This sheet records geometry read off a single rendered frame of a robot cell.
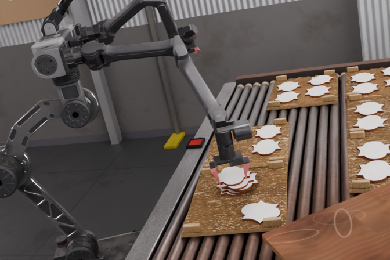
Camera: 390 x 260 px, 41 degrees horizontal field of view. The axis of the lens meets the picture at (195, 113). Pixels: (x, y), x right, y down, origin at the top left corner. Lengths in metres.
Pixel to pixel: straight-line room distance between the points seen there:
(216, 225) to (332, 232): 0.45
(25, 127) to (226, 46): 2.30
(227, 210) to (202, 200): 0.14
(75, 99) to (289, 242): 1.45
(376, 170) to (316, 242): 0.57
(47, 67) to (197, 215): 0.92
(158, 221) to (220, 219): 0.24
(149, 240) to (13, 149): 1.21
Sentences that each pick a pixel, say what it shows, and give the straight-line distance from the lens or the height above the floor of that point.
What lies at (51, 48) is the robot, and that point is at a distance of 2.32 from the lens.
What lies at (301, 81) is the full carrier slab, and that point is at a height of 0.94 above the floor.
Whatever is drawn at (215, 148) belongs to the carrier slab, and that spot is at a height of 0.94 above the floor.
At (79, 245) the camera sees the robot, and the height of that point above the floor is 0.42.
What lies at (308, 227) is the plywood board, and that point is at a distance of 1.51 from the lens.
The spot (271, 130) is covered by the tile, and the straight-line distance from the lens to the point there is 2.35.
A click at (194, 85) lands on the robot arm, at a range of 1.97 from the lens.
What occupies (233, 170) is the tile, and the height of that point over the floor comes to 0.99.
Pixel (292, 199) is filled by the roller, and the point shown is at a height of 0.92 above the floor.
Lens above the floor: 1.90
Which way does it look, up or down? 20 degrees down
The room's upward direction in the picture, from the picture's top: 13 degrees counter-clockwise
